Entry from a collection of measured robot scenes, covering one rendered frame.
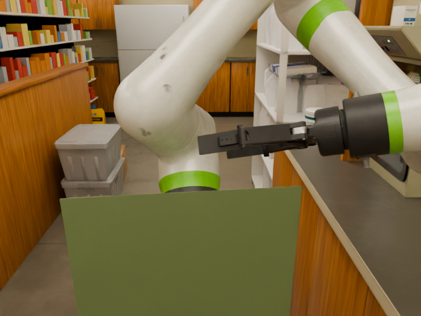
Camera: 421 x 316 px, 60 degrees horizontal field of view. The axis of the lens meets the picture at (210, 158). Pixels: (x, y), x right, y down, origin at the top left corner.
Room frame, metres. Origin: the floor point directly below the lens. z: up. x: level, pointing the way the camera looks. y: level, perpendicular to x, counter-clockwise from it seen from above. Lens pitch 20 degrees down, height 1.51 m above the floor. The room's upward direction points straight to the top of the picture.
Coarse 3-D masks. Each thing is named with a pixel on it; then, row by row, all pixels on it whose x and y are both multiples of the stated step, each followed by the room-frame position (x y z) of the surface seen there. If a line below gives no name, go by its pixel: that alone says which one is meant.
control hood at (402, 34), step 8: (368, 32) 1.41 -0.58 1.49; (376, 32) 1.35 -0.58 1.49; (384, 32) 1.28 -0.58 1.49; (392, 32) 1.22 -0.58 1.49; (400, 32) 1.17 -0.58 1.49; (408, 32) 1.15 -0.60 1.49; (416, 32) 1.16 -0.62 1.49; (400, 40) 1.21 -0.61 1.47; (408, 40) 1.16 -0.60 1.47; (416, 40) 1.16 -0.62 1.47; (408, 48) 1.20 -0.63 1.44; (416, 48) 1.16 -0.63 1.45; (408, 56) 1.24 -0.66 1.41; (416, 56) 1.19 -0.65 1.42
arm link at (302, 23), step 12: (276, 0) 0.85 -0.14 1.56; (288, 0) 0.82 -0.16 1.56; (300, 0) 0.81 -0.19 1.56; (312, 0) 0.81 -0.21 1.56; (324, 0) 0.80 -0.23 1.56; (336, 0) 0.80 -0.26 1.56; (276, 12) 0.89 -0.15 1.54; (288, 12) 0.84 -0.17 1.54; (300, 12) 0.81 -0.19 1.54; (312, 12) 0.79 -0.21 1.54; (324, 12) 0.78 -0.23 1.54; (288, 24) 0.85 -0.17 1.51; (300, 24) 0.81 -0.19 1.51; (312, 24) 0.78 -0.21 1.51; (300, 36) 0.82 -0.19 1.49
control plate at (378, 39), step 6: (372, 36) 1.40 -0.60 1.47; (378, 36) 1.35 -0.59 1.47; (384, 36) 1.30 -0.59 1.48; (390, 36) 1.26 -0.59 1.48; (378, 42) 1.39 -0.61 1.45; (384, 42) 1.34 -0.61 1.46; (390, 42) 1.29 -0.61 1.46; (396, 42) 1.25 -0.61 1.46; (384, 48) 1.38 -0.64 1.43; (396, 48) 1.29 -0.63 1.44; (396, 54) 1.32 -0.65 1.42; (402, 54) 1.27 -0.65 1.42
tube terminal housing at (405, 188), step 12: (396, 0) 1.45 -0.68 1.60; (408, 0) 1.36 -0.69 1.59; (420, 0) 1.29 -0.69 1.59; (420, 24) 1.26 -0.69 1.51; (396, 60) 1.38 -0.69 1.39; (408, 60) 1.29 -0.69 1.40; (420, 60) 1.22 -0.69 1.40; (372, 168) 1.42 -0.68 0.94; (408, 168) 1.17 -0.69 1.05; (396, 180) 1.23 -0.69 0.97; (408, 180) 1.16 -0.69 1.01; (420, 180) 1.16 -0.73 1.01; (408, 192) 1.16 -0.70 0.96; (420, 192) 1.16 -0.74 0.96
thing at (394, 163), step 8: (400, 64) 1.32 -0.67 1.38; (408, 64) 1.27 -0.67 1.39; (408, 72) 1.26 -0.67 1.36; (416, 72) 1.21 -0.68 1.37; (416, 80) 1.20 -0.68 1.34; (376, 160) 1.38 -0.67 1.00; (384, 160) 1.32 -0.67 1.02; (392, 160) 1.26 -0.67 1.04; (400, 160) 1.20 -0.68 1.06; (384, 168) 1.30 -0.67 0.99; (392, 168) 1.25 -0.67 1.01; (400, 168) 1.19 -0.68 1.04; (400, 176) 1.18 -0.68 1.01
